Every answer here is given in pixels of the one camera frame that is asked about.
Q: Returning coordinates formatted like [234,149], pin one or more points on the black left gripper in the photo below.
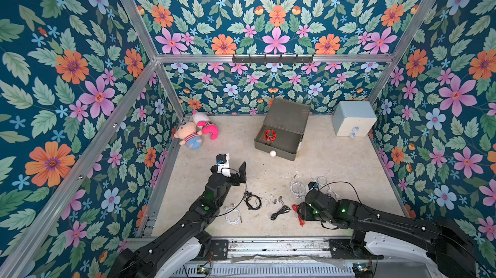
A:
[234,181]

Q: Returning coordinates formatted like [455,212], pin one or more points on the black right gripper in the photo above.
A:
[306,206]

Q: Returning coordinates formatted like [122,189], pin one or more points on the red wired earphones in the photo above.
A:
[269,136]
[299,209]

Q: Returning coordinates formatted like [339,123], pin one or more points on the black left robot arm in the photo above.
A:
[187,238]

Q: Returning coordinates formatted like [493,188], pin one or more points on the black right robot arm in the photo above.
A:
[442,242]

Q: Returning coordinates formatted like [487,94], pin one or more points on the white earphones centre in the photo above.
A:
[297,188]

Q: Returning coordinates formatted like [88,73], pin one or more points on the black bundled earphones centre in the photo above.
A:
[283,210]

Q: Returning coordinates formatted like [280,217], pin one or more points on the black coiled earphones left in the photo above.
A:
[252,201]

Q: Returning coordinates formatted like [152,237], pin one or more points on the white earphones front left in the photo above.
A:
[232,215]

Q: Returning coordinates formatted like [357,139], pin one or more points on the three-drawer mini cabinet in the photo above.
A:
[287,115]

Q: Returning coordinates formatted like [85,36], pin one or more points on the pink white plush toy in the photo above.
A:
[203,122]

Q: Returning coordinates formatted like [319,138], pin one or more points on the blue pig plush toy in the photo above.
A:
[189,136]

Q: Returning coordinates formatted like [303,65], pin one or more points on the light blue small cabinet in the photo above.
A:
[353,119]

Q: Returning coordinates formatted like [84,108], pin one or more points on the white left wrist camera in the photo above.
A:
[222,164]

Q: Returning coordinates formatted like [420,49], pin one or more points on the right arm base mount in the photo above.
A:
[341,249]

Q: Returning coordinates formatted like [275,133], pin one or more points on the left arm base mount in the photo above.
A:
[215,250]

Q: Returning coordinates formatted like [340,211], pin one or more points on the black hook rail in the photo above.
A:
[265,59]

